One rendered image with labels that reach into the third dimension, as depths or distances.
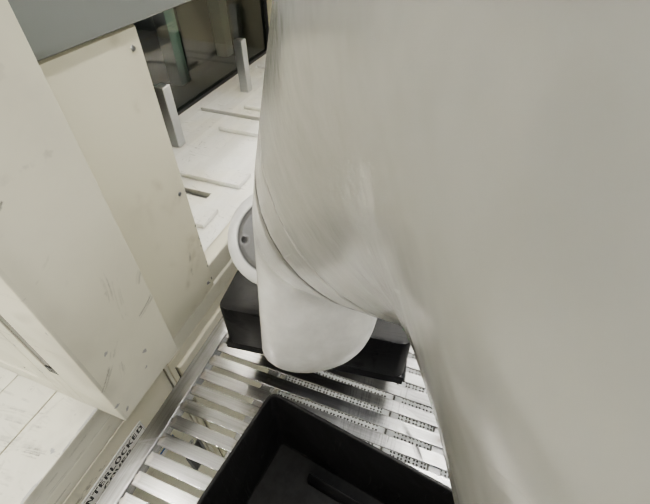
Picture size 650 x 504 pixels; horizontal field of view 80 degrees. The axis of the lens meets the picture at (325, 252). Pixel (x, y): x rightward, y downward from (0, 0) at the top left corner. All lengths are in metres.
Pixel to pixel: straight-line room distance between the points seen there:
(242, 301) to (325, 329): 0.35
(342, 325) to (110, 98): 0.39
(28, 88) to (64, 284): 0.18
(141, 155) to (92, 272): 0.17
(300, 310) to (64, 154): 0.28
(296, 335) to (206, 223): 0.62
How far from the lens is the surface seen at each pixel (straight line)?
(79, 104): 0.51
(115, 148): 0.54
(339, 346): 0.28
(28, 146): 0.41
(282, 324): 0.25
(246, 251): 0.33
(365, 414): 0.71
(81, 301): 0.49
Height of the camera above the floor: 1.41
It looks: 44 degrees down
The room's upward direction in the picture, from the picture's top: straight up
